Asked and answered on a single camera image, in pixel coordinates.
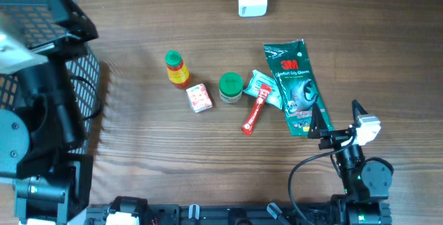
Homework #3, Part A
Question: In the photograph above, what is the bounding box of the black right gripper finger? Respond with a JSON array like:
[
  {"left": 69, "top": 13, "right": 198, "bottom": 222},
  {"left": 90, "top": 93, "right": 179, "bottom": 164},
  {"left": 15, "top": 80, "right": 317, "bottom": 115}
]
[
  {"left": 307, "top": 103, "right": 328, "bottom": 139},
  {"left": 352, "top": 99, "right": 368, "bottom": 127}
]

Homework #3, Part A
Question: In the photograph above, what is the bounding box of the green 3M gloves package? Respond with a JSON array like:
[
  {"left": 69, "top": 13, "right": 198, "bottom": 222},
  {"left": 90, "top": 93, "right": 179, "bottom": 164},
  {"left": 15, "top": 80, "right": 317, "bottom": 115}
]
[{"left": 264, "top": 40, "right": 334, "bottom": 136}]

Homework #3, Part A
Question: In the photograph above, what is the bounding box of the mint green wipes pack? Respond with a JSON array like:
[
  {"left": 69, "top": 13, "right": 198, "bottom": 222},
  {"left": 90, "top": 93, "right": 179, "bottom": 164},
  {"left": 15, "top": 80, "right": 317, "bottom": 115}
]
[{"left": 244, "top": 70, "right": 282, "bottom": 109}]

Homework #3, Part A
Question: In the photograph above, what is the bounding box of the red Nescafe sachet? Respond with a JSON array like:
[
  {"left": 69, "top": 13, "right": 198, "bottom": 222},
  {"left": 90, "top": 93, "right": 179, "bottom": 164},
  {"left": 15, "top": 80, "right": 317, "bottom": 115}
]
[{"left": 242, "top": 84, "right": 273, "bottom": 136}]

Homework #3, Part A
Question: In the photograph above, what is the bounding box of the green lid Knorr jar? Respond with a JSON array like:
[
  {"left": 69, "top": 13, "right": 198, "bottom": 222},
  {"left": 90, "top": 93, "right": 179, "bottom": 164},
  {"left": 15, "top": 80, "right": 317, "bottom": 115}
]
[{"left": 219, "top": 72, "right": 244, "bottom": 104}]

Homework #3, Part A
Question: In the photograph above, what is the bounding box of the red sauce bottle green cap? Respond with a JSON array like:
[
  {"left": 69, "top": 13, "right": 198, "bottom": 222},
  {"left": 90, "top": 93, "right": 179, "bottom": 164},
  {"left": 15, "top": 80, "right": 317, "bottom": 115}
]
[{"left": 165, "top": 51, "right": 190, "bottom": 89}]

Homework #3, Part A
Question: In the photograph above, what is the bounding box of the orange Kleenex tissue pack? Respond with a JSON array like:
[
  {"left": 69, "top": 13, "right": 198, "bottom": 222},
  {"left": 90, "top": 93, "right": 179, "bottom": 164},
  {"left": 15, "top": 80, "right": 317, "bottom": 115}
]
[{"left": 186, "top": 83, "right": 213, "bottom": 113}]

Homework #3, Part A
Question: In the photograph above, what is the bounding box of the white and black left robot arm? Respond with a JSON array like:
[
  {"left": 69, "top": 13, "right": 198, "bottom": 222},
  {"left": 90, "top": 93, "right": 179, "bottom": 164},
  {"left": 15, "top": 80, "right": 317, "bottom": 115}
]
[{"left": 1, "top": 0, "right": 145, "bottom": 224}]

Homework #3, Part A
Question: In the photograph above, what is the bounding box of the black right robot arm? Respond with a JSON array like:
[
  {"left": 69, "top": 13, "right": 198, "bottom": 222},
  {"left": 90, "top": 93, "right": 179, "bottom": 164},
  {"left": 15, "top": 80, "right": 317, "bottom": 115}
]
[{"left": 308, "top": 100, "right": 394, "bottom": 225}]

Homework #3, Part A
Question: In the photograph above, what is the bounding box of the grey plastic shopping basket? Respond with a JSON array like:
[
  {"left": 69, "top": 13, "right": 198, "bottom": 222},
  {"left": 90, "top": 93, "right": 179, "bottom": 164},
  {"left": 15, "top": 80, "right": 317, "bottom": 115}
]
[{"left": 0, "top": 0, "right": 102, "bottom": 184}]

